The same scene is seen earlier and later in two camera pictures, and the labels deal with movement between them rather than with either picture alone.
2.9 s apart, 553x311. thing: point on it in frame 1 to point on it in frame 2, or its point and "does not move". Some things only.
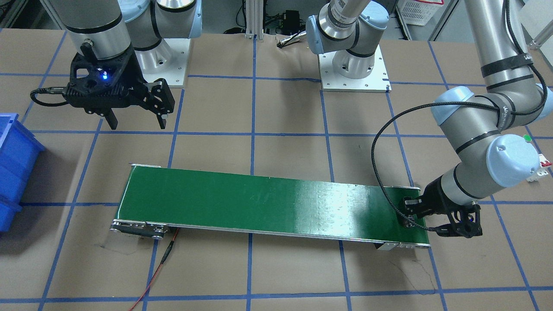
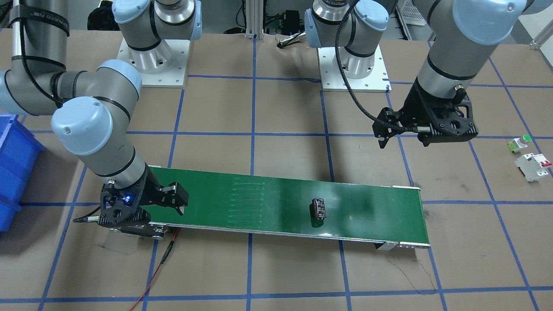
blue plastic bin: x=20 y=153 does not move
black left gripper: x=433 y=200 to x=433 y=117
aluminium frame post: x=254 y=19 does not move
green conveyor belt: x=156 y=199 does not move
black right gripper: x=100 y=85 to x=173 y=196
